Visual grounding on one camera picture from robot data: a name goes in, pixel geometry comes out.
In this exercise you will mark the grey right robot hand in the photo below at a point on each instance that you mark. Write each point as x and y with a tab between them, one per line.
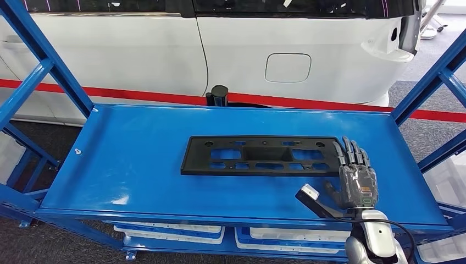
358	186

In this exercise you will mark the black plastic plate bracket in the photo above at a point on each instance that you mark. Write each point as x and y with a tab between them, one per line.
196	157

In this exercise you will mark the blue metal shelf rack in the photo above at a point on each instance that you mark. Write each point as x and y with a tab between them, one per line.
127	164

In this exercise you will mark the white ribbed plastic bin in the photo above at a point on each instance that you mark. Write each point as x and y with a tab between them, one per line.
9	156
444	249
451	178

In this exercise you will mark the white stand base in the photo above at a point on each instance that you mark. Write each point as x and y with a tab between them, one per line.
429	31

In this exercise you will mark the red barrier belt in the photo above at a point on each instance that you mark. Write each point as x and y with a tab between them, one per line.
127	94

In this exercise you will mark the white car body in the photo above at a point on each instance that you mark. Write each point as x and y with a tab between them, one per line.
127	54

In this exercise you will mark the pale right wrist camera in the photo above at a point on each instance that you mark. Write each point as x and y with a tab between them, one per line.
309	196

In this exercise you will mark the black barrier post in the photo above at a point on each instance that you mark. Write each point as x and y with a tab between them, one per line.
219	95

